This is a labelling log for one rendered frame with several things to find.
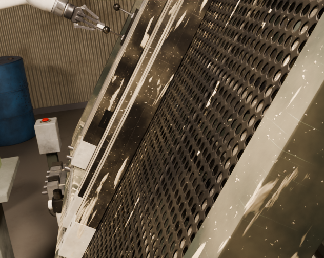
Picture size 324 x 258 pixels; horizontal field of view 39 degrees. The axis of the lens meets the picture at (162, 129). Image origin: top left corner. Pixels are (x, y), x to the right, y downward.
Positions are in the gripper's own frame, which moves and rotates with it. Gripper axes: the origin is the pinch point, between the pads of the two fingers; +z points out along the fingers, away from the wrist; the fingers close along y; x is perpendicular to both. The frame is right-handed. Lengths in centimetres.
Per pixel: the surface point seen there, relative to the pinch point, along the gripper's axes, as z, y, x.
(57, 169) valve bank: 8, 76, 12
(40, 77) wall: -27, 129, -366
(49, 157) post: 4, 85, -19
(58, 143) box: 5, 73, -16
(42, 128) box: -7, 68, -16
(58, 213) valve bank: 14, 82, 45
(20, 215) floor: 6, 167, -86
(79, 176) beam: 13, 57, 54
